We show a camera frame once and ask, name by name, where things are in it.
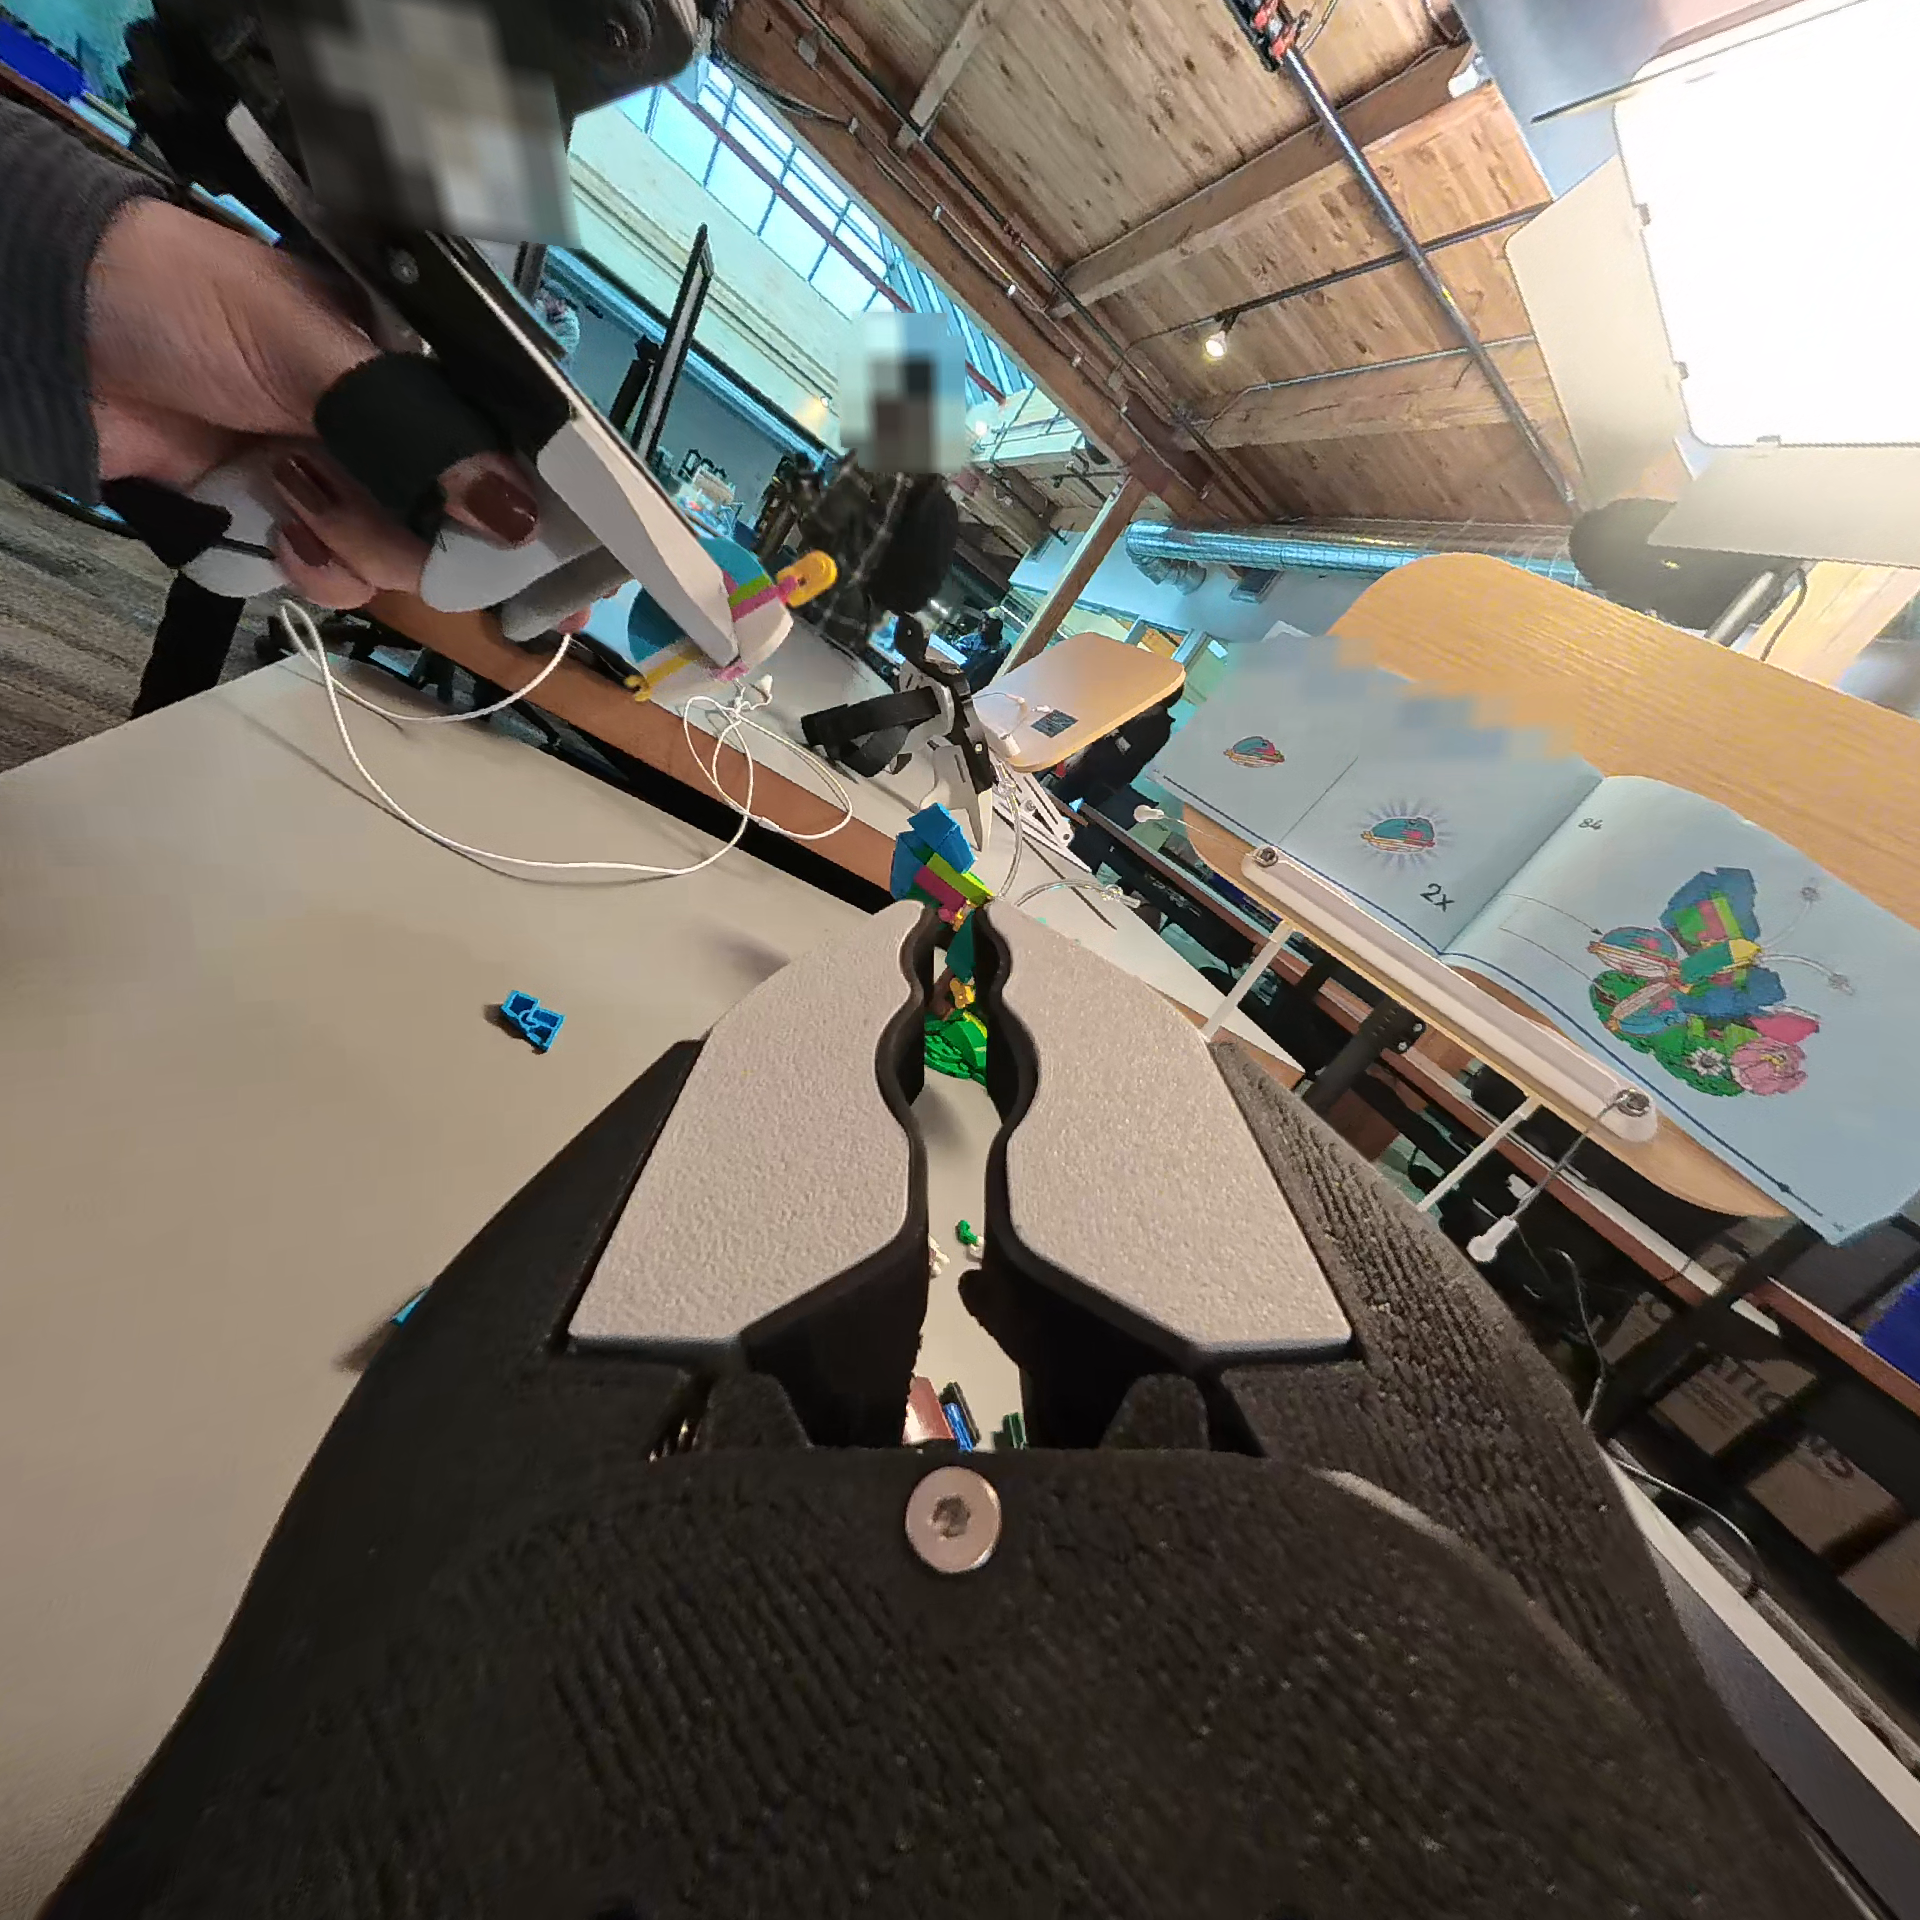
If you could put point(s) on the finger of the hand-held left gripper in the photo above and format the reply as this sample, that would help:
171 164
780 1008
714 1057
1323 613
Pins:
639 524
558 609

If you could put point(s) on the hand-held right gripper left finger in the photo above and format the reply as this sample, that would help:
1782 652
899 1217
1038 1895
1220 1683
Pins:
765 1156

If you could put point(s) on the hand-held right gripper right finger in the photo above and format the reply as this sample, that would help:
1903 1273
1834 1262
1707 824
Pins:
1155 1184

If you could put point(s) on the teal pink yellow lego piece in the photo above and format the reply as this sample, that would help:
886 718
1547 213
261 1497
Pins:
751 600

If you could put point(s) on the colourful lego butterfly build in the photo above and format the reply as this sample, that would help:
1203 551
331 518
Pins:
943 879

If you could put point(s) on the person's left forearm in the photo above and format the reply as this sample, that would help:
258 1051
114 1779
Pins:
53 285

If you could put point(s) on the small blue lego piece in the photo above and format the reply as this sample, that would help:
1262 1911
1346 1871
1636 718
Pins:
534 1022

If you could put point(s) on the loose lego pieces cluster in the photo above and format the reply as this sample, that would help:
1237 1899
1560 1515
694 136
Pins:
962 1417

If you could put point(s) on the lego instruction booklet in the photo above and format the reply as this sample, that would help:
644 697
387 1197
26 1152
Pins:
1621 902

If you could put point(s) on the person's left hand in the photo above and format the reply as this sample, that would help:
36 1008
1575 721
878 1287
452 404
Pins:
211 353

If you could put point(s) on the black monitor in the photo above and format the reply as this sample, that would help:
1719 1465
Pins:
668 353

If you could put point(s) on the white booklet holder bar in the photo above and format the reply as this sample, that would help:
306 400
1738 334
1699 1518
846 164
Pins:
1442 984

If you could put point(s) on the round wooden table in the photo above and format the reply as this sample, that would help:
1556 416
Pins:
1090 683

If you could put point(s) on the ceiling spot lamp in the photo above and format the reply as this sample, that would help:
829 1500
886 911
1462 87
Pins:
1218 342

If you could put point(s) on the wooden booklet stand board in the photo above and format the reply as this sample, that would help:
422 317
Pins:
1636 675

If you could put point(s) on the bright studio light panel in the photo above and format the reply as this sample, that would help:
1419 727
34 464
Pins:
1770 225

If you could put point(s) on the silver ventilation duct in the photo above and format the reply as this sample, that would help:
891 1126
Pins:
1320 547

